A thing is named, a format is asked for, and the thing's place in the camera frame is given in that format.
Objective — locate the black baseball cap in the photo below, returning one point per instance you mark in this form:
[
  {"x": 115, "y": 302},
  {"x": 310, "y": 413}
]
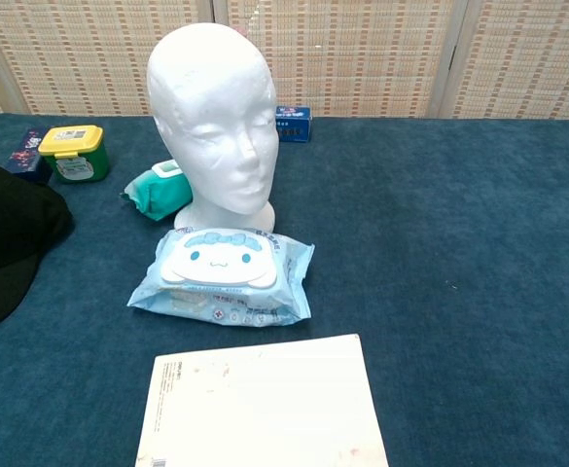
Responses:
[{"x": 7, "y": 233}]

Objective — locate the white foam mannequin head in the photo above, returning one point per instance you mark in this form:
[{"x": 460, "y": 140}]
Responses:
[{"x": 216, "y": 121}]

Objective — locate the light blue cartoon wipes pack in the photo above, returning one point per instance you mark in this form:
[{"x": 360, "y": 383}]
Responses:
[{"x": 225, "y": 287}]

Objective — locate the blue cookie box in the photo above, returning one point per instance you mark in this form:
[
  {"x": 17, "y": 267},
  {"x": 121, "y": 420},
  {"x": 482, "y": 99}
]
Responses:
[{"x": 295, "y": 125}]

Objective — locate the green wet wipes pack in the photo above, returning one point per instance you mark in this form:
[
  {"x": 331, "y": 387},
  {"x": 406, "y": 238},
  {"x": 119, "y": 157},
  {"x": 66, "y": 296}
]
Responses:
[{"x": 157, "y": 194}]

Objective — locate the blue felt table cover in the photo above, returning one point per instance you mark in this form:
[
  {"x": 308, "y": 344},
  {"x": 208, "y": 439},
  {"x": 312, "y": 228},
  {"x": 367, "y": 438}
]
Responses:
[{"x": 459, "y": 267}]

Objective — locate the woven bamboo folding screen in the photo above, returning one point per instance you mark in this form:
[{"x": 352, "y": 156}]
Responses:
[{"x": 362, "y": 58}]

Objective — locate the green tub with yellow lid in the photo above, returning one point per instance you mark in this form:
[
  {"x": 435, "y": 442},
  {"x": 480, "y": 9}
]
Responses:
[{"x": 77, "y": 163}]

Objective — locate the dark blue small carton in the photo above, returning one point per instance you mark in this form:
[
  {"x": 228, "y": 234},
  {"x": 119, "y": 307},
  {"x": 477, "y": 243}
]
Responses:
[{"x": 26, "y": 155}]

